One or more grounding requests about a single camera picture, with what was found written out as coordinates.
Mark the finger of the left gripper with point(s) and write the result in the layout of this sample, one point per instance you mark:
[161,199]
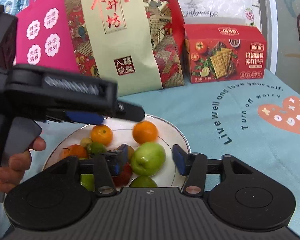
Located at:
[129,112]
[82,117]

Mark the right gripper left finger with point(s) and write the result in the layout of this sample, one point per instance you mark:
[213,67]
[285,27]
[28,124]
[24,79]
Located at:
[106,166]

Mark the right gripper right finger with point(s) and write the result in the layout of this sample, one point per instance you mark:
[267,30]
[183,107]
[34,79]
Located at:
[194,167]

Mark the red small fruit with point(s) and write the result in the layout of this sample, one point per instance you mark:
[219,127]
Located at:
[124,177]

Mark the orange tangerine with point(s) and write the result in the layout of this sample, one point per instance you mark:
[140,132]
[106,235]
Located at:
[74,150]
[144,131]

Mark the brown longan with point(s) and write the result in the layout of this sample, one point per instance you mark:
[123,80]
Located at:
[85,142]
[130,152]

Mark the orange with stem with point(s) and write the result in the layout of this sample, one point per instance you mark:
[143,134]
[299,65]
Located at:
[102,134]

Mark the light green guava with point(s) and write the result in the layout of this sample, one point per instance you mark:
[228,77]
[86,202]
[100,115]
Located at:
[148,159]

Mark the round green fruit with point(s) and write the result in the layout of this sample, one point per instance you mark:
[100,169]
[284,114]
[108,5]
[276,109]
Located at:
[143,182]

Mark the left hand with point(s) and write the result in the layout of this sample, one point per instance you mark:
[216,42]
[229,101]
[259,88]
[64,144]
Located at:
[18,164]

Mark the small dark green fruit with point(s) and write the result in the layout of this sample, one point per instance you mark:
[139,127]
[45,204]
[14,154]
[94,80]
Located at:
[95,148]

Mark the pink tote bag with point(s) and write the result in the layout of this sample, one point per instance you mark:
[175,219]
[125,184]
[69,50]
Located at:
[43,36]

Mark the blue printed tablecloth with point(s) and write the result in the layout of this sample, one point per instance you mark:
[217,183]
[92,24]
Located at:
[248,129]

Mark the red cracker box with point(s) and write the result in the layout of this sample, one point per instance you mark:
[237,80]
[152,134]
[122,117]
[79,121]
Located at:
[220,52]

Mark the white floral plastic bag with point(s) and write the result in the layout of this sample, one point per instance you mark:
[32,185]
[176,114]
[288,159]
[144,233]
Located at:
[239,12]

